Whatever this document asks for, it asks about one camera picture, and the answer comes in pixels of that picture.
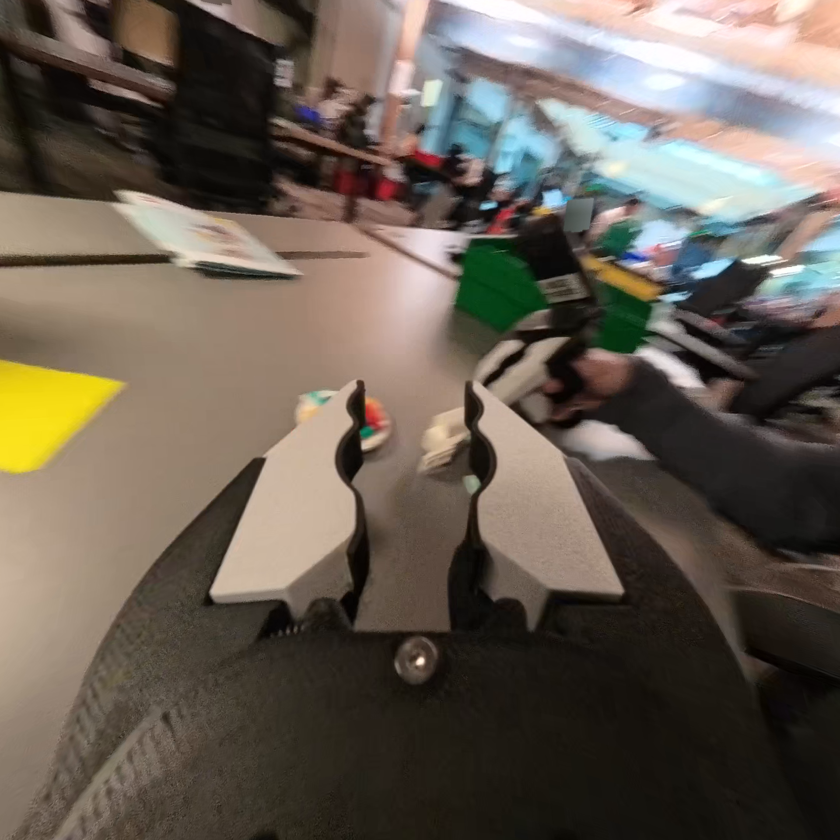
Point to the round white rainbow lego plate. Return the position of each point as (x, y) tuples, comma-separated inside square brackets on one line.
[(375, 423)]

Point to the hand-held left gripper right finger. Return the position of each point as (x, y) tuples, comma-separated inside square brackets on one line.
[(544, 525)]

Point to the white lego build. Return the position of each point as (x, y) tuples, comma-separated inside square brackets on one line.
[(443, 439)]

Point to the green plastic bin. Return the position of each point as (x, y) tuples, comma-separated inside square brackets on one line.
[(499, 289)]

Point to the lego instruction booklet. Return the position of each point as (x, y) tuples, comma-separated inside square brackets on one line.
[(210, 236)]

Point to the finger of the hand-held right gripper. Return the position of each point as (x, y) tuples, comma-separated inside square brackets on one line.
[(538, 374), (518, 341)]

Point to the person's right forearm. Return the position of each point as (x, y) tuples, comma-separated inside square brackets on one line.
[(722, 459)]

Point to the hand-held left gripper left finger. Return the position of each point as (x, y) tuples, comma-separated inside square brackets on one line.
[(289, 525)]

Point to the person's right hand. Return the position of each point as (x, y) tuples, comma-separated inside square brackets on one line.
[(604, 377)]

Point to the yellow paper sheet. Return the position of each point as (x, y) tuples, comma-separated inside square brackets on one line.
[(46, 413)]

